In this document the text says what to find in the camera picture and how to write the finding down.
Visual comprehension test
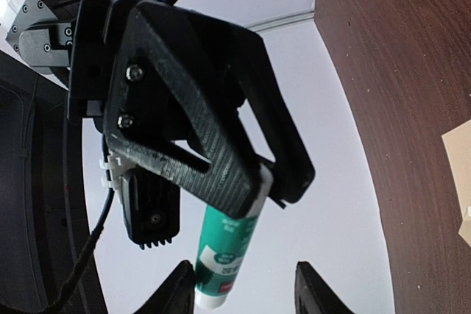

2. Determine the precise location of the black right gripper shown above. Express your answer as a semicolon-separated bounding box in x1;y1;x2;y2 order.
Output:
68;0;261;218

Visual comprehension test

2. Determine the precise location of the green white glue stick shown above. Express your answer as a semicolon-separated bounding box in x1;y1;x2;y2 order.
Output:
194;165;273;310

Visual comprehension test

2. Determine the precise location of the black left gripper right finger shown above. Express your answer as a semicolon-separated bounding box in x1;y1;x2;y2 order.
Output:
294;261;353;314

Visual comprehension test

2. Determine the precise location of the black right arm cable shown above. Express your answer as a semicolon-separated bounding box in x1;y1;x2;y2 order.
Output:
43;107;115;314

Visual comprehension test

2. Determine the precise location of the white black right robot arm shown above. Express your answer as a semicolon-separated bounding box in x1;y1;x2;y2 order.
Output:
1;0;315;218

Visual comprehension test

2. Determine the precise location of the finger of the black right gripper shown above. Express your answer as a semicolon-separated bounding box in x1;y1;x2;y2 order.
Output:
172;8;315;204

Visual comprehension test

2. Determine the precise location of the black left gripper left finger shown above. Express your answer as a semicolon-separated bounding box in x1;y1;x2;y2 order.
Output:
135;260;195;314

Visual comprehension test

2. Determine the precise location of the tan paper envelope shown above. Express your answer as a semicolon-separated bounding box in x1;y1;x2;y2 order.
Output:
442;121;471;246

